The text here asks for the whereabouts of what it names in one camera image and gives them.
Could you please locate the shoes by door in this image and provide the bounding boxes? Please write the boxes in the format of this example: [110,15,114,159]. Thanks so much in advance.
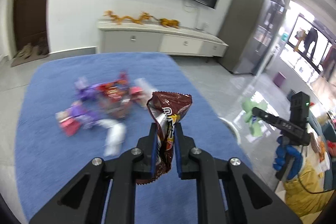
[17,37,49,59]

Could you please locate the clear plastic bag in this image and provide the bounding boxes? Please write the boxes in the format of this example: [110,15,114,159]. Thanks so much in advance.
[97,119,126,157]

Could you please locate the red brown wrapper pile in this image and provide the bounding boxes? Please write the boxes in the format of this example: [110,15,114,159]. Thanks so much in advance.
[95,71,157,119]

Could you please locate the brown snack wrapper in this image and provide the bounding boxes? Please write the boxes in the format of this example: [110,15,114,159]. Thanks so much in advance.
[136,92,193,185]

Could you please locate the grey tall cabinet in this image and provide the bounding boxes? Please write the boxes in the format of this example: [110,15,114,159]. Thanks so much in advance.
[218,0,285,76]

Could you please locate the pink wrapper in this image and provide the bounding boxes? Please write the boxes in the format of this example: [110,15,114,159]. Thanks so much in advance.
[55,110,80,136]

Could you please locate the purple stool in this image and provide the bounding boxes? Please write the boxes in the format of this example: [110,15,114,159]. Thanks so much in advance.
[273,72,286,88]

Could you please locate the green wrapper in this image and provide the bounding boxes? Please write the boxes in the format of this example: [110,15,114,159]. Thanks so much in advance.
[241,99,267,137]

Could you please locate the white low tv cabinet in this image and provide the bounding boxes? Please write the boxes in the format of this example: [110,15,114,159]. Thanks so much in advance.
[97,20,228,57]

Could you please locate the golden dragon figurine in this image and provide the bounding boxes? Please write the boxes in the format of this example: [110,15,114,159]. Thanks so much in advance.
[103,10,157,25]

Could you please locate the window with hanging clothes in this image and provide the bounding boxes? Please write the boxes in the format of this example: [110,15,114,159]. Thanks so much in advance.
[280,1,334,84]

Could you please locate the golden lion figurine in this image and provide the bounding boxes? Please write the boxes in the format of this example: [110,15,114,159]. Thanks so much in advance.
[159,18,180,29]

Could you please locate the blue gloved right hand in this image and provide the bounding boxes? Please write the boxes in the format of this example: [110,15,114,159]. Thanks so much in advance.
[273,135,303,181]

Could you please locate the purple wrapper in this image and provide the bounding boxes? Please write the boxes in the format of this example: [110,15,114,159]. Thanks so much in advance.
[67,77,100,129]

